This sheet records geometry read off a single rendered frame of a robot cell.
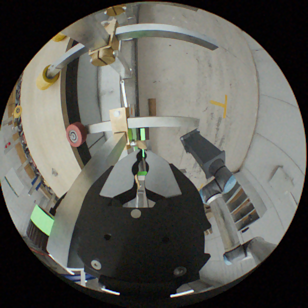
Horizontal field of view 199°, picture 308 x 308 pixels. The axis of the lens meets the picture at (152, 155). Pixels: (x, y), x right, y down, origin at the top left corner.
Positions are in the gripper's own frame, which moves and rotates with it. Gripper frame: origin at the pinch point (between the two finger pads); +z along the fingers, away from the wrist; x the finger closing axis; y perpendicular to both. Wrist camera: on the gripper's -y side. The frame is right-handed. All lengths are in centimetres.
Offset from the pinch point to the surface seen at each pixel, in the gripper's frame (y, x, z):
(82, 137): -0.2, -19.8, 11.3
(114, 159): 3.1, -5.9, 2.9
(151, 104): -8, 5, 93
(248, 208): 181, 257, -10
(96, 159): 1.0, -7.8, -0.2
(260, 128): -6, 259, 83
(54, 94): -19.0, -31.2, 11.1
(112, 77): -26, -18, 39
